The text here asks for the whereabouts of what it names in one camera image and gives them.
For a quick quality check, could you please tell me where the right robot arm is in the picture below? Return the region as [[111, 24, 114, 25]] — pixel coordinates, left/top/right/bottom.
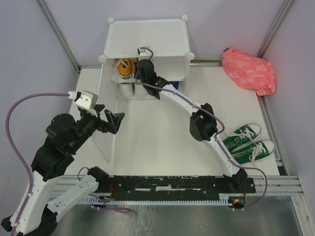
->
[[135, 59, 248, 192]]

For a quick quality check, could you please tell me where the green canvas sneaker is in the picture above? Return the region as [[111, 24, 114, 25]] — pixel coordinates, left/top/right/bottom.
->
[[231, 140, 275, 165], [223, 123, 261, 152]]

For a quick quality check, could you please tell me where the orange canvas sneaker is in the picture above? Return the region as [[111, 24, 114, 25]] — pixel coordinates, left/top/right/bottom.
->
[[130, 58, 138, 77], [115, 58, 132, 79]]

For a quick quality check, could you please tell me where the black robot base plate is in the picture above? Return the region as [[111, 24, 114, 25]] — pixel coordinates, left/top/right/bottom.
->
[[96, 176, 256, 201]]

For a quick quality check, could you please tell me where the white leather sneaker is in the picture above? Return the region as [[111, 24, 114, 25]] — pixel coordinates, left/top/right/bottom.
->
[[119, 83, 134, 99], [134, 84, 148, 98]]

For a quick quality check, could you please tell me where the left aluminium frame post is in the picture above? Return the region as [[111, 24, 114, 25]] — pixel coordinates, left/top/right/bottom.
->
[[35, 0, 81, 71]]

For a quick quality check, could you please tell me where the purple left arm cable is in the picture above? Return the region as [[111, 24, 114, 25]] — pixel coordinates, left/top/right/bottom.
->
[[5, 92, 71, 236]]

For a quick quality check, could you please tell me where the white plastic shoe cabinet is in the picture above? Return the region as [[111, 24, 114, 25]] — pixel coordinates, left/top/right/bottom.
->
[[98, 15, 194, 101]]

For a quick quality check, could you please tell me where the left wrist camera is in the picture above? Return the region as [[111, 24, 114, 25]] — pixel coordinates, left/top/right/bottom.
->
[[75, 90, 98, 117]]

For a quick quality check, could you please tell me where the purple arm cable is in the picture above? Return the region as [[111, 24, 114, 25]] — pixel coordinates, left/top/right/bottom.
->
[[134, 81, 269, 212], [5, 92, 71, 236]]

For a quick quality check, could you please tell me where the white slotted cable duct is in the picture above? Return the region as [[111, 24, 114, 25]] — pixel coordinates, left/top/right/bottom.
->
[[46, 194, 234, 205]]

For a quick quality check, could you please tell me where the pink patterned plastic bag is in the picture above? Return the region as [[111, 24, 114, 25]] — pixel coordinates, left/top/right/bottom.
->
[[221, 47, 276, 96]]

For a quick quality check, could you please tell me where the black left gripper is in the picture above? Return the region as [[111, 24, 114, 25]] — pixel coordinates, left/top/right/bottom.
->
[[69, 103, 126, 151]]

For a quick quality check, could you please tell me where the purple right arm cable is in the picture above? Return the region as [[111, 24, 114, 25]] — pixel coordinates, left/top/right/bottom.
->
[[134, 81, 269, 212]]

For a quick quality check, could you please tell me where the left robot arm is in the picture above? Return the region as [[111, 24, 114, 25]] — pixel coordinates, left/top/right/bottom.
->
[[1, 105, 125, 236]]

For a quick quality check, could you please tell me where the aluminium corner frame post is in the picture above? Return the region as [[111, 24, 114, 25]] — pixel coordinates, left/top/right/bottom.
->
[[256, 0, 297, 58]]

